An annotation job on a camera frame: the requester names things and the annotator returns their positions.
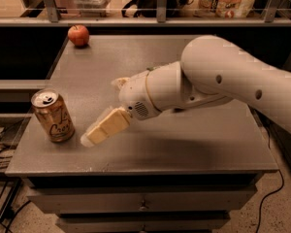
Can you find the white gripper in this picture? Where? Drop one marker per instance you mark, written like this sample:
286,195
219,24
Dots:
135,93

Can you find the orange LaCroix soda can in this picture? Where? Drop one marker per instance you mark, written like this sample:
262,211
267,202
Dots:
50,110

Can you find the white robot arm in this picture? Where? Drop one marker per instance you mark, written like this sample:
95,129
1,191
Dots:
211,71

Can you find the red apple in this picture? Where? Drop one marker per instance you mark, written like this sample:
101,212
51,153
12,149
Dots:
78,35

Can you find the green chip bag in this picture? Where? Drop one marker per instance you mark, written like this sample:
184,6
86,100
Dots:
151,67

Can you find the grey drawer cabinet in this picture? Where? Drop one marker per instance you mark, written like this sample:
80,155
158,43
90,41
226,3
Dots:
191,168

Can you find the black bag on shelf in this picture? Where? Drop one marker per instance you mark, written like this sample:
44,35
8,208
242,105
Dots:
151,8

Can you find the grey metal shelf rail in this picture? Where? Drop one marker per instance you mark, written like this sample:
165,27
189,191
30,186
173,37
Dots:
64,12

